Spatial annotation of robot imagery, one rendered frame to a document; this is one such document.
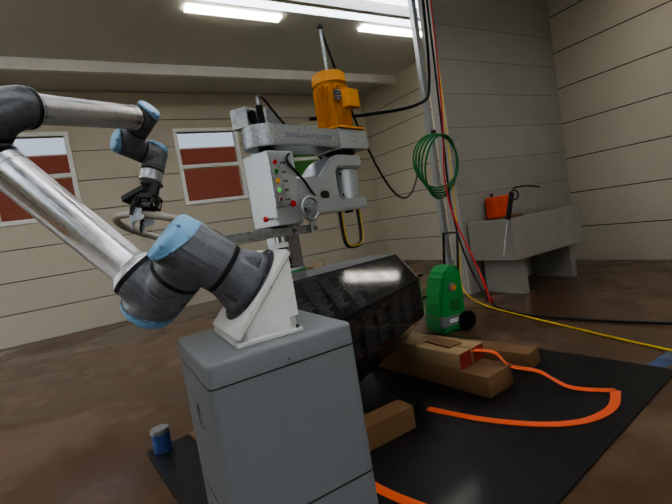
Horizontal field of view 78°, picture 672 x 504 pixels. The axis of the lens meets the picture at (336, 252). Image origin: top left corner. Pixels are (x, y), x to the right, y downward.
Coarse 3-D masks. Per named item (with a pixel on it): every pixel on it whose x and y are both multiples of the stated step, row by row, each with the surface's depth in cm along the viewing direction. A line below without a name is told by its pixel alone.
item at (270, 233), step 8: (248, 232) 216; (256, 232) 220; (264, 232) 224; (272, 232) 228; (280, 232) 233; (288, 232) 237; (296, 232) 242; (304, 232) 247; (232, 240) 208; (240, 240) 212; (248, 240) 216
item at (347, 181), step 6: (336, 174) 280; (342, 174) 278; (348, 174) 279; (354, 174) 282; (342, 180) 279; (348, 180) 279; (354, 180) 281; (342, 186) 279; (348, 186) 279; (354, 186) 281; (342, 192) 280; (348, 192) 279; (354, 192) 281; (342, 198) 281
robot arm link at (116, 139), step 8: (112, 136) 162; (120, 136) 159; (128, 136) 159; (112, 144) 160; (120, 144) 159; (128, 144) 161; (136, 144) 162; (144, 144) 166; (120, 152) 161; (128, 152) 163; (136, 152) 164; (144, 152) 166; (136, 160) 168
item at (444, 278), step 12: (444, 240) 385; (456, 240) 366; (444, 252) 384; (456, 252) 366; (444, 264) 377; (432, 276) 374; (444, 276) 361; (456, 276) 363; (432, 288) 370; (444, 288) 359; (456, 288) 363; (432, 300) 369; (444, 300) 359; (456, 300) 363; (432, 312) 369; (444, 312) 359; (456, 312) 363; (468, 312) 363; (432, 324) 370; (444, 324) 358; (456, 324) 363; (468, 324) 363
